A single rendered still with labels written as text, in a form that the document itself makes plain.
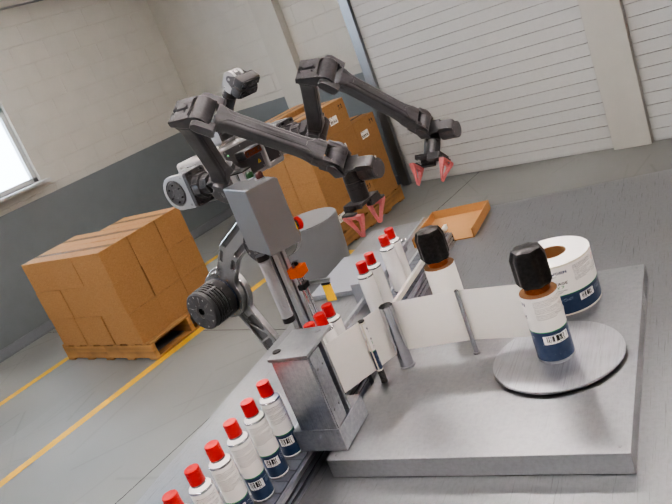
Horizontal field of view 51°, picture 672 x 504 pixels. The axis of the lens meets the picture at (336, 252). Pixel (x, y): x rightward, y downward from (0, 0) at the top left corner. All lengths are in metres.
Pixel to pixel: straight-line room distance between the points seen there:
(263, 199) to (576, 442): 0.95
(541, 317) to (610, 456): 0.37
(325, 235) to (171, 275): 1.44
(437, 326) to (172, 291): 3.85
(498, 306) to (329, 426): 0.51
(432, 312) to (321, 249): 2.83
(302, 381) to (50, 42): 6.74
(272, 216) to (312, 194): 4.00
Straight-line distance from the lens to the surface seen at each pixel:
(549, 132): 6.48
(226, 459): 1.56
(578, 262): 1.92
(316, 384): 1.62
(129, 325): 5.38
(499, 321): 1.83
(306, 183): 5.84
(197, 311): 3.05
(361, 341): 1.86
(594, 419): 1.57
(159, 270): 5.49
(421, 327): 1.90
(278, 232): 1.87
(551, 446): 1.52
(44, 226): 7.58
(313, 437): 1.73
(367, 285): 2.19
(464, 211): 3.12
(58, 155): 7.77
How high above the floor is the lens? 1.79
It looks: 17 degrees down
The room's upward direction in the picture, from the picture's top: 21 degrees counter-clockwise
